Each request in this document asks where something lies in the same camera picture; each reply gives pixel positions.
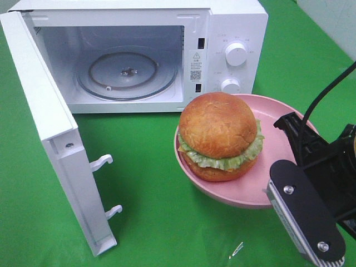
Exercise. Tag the glass microwave turntable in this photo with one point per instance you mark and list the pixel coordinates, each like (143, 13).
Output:
(127, 73)

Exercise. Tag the white microwave door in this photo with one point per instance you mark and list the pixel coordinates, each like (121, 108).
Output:
(59, 135)

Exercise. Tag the burger with lettuce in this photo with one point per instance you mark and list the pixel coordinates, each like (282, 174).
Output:
(220, 138)

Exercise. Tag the pink round plate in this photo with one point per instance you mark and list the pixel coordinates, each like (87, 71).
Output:
(248, 191)

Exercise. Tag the white microwave oven body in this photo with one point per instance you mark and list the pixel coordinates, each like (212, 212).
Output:
(67, 32)

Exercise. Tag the lower white microwave knob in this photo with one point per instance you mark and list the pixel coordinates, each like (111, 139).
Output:
(230, 85)

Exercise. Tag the upper white microwave knob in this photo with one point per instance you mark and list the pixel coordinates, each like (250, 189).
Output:
(236, 54)

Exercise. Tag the white microwave knob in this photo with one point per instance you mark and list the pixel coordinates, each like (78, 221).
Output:
(230, 85)
(236, 54)

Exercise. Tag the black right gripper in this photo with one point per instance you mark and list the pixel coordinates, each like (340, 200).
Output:
(329, 167)

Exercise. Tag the clear tape patch centre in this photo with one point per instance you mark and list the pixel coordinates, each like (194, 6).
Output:
(221, 245)

